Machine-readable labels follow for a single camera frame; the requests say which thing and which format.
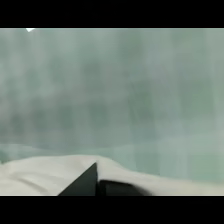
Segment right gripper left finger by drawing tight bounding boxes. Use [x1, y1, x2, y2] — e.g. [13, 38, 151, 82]
[58, 162, 98, 197]

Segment white shirt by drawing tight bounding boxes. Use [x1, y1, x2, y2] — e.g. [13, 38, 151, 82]
[0, 154, 224, 197]

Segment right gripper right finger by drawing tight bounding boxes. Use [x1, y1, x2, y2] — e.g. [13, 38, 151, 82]
[97, 179, 153, 197]

